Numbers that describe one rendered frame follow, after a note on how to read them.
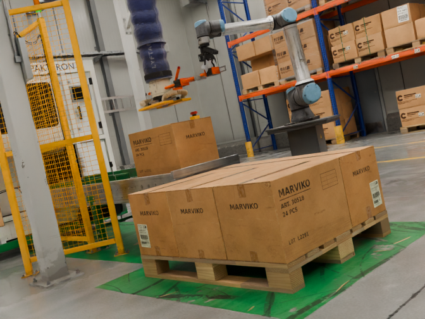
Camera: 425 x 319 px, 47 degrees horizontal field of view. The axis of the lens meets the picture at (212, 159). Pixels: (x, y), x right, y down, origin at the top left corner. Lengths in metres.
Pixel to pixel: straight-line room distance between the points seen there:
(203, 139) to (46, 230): 1.34
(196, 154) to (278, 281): 1.60
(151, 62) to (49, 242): 1.55
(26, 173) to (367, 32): 8.40
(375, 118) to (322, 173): 9.66
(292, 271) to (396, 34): 8.52
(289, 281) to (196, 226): 0.65
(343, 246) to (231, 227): 0.62
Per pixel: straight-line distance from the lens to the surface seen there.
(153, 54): 3.98
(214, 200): 2.60
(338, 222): 2.73
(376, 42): 10.78
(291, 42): 3.87
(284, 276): 2.42
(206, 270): 2.80
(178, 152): 3.66
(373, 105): 12.26
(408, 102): 10.54
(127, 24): 7.11
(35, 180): 3.78
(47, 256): 3.81
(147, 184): 3.80
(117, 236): 4.15
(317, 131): 3.95
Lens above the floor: 0.82
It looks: 3 degrees down
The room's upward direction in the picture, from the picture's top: 12 degrees counter-clockwise
